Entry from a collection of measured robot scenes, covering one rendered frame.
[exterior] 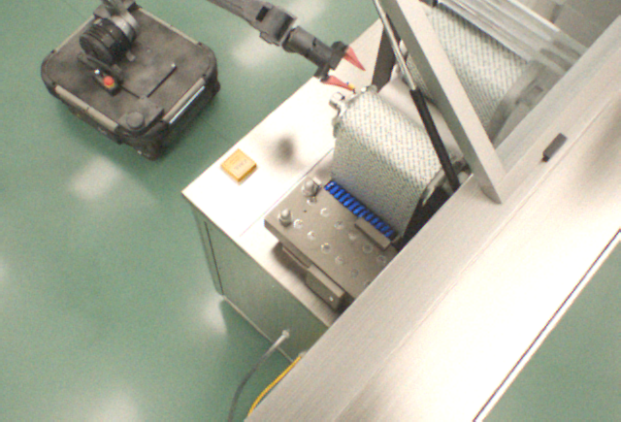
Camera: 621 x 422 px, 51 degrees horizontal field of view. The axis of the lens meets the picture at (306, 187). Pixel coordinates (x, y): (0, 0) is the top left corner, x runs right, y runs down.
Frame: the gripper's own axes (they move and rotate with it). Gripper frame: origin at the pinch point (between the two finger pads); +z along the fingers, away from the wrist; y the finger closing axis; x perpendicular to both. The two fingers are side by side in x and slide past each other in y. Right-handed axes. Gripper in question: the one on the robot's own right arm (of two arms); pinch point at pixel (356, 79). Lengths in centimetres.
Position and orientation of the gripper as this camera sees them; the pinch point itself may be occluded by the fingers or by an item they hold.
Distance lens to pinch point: 167.9
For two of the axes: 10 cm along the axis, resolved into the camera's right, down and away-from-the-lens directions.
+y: -5.1, 8.6, -0.3
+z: 8.2, 5.0, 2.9
